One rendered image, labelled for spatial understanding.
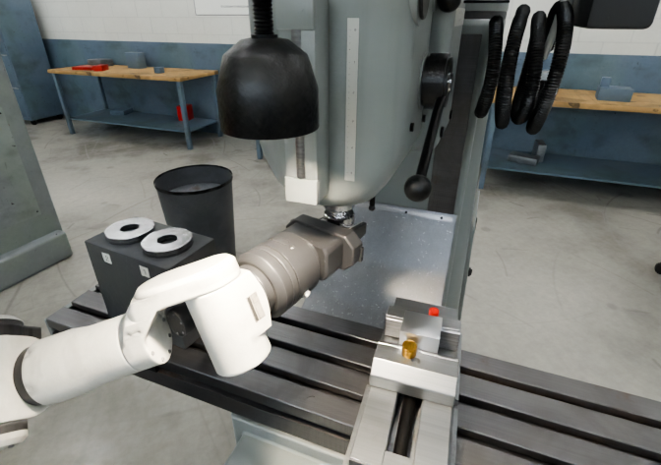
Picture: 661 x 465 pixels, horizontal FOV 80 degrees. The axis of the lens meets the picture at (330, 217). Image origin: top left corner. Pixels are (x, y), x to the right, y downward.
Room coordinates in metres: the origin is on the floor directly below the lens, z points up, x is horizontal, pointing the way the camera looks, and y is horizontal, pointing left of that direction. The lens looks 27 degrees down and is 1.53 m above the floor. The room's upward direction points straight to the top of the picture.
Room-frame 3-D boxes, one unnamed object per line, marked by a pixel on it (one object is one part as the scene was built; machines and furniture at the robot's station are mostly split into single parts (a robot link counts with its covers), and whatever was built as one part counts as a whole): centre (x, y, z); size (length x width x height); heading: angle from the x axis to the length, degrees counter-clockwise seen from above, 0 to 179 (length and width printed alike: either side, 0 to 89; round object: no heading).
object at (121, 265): (0.66, 0.35, 1.06); 0.22 x 0.12 x 0.20; 64
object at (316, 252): (0.46, 0.04, 1.24); 0.13 x 0.12 x 0.10; 56
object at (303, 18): (0.43, 0.03, 1.44); 0.04 x 0.04 x 0.21; 69
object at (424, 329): (0.48, -0.14, 1.07); 0.06 x 0.05 x 0.06; 72
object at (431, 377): (0.43, -0.13, 1.05); 0.12 x 0.06 x 0.04; 72
